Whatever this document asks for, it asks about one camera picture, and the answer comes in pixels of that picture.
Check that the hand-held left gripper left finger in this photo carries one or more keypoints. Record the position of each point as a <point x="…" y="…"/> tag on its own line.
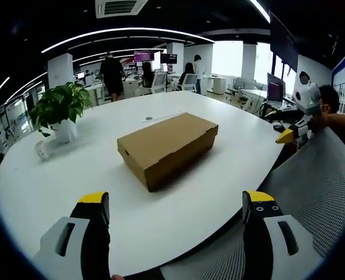
<point x="73" y="233"/>

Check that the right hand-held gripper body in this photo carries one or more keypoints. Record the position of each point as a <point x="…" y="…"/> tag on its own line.
<point x="306" y="97"/>

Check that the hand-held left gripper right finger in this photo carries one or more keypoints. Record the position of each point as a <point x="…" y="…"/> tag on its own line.
<point x="277" y="242"/>

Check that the brown cardboard shoe box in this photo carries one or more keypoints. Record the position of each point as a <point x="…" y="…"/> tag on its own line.
<point x="166" y="146"/>

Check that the person's left hand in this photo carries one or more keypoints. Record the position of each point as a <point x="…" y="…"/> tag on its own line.
<point x="116" y="277"/>

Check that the black computer mouse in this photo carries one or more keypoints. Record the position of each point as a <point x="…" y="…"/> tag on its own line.
<point x="277" y="127"/>

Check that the black yellow device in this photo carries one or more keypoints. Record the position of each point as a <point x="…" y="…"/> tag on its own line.
<point x="280" y="113"/>

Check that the computer monitor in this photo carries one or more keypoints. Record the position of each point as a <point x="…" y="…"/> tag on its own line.
<point x="168" y="59"/>
<point x="144" y="56"/>
<point x="275" y="87"/>

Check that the grey mesh office chair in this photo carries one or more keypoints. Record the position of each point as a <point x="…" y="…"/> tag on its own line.
<point x="303" y="186"/>

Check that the white plant pot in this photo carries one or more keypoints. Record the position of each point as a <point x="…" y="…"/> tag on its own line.
<point x="63" y="131"/>

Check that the white office chair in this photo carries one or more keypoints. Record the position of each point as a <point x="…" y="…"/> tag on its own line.
<point x="190" y="82"/>
<point x="159" y="82"/>

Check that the green potted plant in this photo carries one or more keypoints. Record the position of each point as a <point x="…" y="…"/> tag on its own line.
<point x="61" y="102"/>

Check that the ceiling air conditioner vent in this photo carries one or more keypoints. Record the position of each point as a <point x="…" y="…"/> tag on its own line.
<point x="121" y="7"/>

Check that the large dark wall screen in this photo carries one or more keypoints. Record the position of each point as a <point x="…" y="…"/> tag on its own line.
<point x="283" y="41"/>

